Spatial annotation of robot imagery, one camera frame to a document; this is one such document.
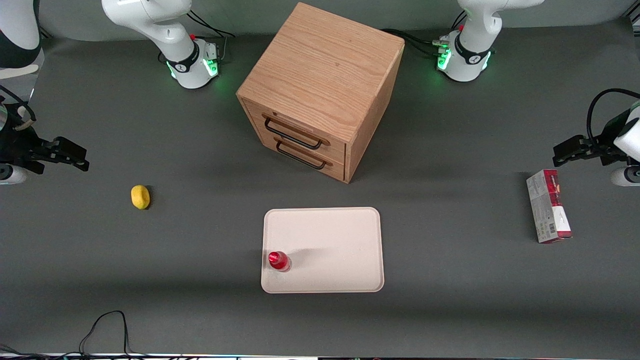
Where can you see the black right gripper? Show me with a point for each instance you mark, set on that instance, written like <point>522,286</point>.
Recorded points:
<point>20,147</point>

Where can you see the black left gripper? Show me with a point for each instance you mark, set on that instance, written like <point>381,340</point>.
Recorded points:
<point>601,148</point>

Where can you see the red coke bottle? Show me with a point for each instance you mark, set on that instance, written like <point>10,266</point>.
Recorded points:
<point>279,261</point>

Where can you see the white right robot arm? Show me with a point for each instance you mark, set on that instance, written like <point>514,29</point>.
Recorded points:
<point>172,35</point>

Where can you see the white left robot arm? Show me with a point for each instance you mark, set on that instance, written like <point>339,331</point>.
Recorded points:
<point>472,47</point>

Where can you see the white rectangular tray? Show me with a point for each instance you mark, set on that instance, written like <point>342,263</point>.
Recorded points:
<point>330,250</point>

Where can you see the grey and red carton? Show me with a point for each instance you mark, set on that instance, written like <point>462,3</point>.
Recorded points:
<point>547,207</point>

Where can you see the yellow lemon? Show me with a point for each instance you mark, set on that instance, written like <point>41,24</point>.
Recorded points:
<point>140,197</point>

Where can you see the wooden two-drawer cabinet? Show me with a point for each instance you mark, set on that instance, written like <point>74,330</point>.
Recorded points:
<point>320,75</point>

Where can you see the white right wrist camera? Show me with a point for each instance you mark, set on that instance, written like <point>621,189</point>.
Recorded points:
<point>11,174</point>

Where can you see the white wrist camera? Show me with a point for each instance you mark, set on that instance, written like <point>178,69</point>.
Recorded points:
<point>11,174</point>
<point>625,176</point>

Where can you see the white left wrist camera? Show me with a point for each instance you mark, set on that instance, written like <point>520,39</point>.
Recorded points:
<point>625,176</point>

